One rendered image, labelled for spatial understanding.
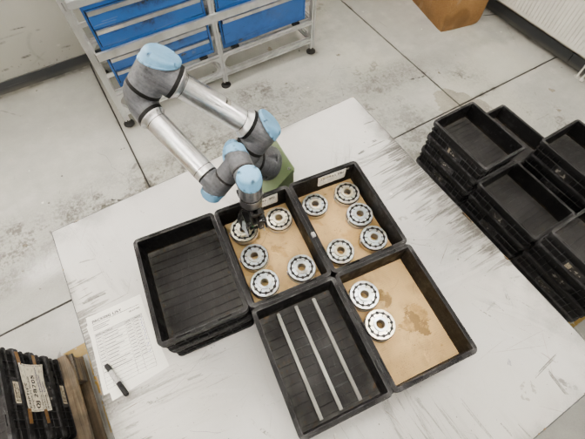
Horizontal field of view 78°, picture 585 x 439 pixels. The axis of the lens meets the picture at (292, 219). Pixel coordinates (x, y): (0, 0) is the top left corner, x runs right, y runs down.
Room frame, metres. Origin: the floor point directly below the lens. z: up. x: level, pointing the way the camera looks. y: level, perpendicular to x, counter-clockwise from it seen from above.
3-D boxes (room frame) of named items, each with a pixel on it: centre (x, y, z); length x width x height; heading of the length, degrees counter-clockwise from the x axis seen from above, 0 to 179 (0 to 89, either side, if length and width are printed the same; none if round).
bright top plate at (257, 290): (0.41, 0.10, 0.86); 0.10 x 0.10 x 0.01
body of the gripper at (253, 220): (0.61, 0.14, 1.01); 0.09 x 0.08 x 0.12; 24
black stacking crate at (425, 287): (0.29, -0.35, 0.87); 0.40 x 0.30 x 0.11; 23
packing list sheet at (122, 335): (0.24, 0.63, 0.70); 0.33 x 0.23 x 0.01; 30
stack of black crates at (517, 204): (0.99, -1.22, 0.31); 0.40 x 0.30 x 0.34; 30
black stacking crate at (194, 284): (0.43, 0.36, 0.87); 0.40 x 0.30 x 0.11; 23
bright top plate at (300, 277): (0.47, -0.03, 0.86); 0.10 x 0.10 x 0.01
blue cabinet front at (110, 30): (2.21, 0.89, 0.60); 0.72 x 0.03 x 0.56; 120
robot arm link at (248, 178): (0.63, 0.13, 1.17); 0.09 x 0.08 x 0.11; 23
